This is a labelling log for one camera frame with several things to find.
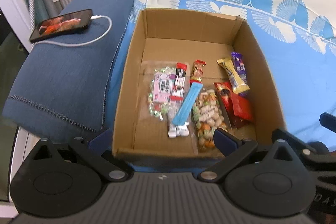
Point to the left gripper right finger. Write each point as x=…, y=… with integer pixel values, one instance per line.
x=235, y=153

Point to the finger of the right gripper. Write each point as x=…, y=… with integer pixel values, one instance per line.
x=328, y=121

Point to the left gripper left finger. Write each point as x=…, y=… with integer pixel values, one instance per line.
x=90, y=151

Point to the red snack pouch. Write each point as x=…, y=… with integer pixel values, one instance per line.
x=238, y=108

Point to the mixed nuts clear bag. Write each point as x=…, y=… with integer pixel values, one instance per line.
x=208, y=115

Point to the blue stick packet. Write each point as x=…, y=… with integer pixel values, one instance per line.
x=183, y=113

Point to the yellow snack bar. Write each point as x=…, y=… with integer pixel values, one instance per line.
x=238, y=85

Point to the red black snack bar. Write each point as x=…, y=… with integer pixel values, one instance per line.
x=177, y=93

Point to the small red candy bar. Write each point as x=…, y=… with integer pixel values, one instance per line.
x=197, y=71

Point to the purple chocolate bar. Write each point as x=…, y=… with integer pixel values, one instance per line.
x=237, y=59

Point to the clear candy bag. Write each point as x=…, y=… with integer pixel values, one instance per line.
x=159, y=77

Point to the silver stick packet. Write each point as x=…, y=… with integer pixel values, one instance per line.
x=176, y=131

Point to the open cardboard box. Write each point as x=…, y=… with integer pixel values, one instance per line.
x=187, y=36

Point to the blue white patterned sheet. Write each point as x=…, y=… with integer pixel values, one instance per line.
x=297, y=38

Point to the black smartphone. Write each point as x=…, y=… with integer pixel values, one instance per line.
x=61, y=25

